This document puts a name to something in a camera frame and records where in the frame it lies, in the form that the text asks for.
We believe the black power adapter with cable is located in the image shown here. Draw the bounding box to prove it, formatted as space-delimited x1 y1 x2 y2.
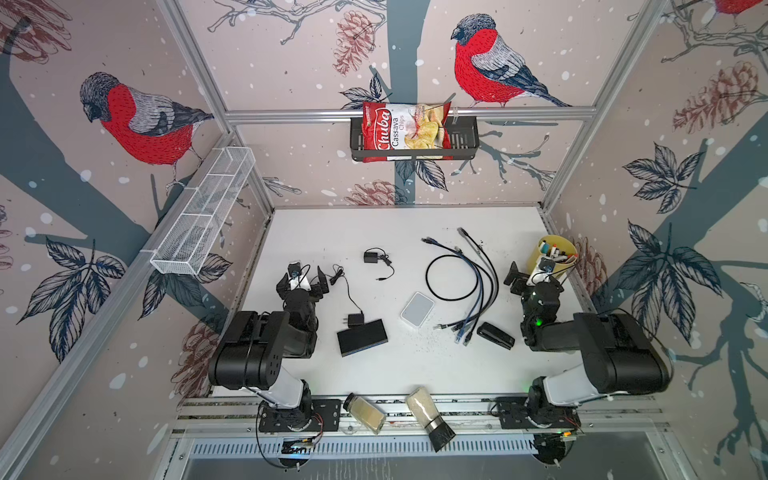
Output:
363 247 395 281

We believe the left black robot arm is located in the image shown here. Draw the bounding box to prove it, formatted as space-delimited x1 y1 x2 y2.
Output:
208 262 329 432

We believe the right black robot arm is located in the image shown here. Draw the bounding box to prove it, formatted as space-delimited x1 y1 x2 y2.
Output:
504 263 672 428

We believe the yellow cup with pens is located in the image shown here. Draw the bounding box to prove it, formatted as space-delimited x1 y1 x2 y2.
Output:
527 235 579 281

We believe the black stapler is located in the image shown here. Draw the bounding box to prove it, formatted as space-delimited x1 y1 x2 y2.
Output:
476 322 515 350

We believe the glass spice jar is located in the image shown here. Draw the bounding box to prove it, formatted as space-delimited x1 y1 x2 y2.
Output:
342 393 386 435

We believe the red cassava chips bag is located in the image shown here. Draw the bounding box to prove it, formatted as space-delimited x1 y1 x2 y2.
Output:
361 102 451 163

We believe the black looped ethernet cable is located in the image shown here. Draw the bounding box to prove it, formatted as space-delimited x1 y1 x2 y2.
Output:
424 254 481 302

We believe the dark ethernet cable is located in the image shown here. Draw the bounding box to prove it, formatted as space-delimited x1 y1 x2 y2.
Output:
434 227 500 332

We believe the black network switch box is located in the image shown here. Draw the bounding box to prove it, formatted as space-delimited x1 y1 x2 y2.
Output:
337 319 388 357

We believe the blue ethernet cable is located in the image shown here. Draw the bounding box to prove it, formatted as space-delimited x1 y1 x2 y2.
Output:
421 236 486 346

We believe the white wire mesh shelf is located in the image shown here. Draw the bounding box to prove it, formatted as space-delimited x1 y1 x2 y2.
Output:
150 146 255 275

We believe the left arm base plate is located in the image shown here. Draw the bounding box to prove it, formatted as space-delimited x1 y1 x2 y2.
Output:
257 398 342 433

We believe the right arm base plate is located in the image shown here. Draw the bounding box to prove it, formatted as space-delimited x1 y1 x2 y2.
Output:
489 396 581 430

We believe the black wall basket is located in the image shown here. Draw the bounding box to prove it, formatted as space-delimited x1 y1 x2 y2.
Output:
350 117 480 163

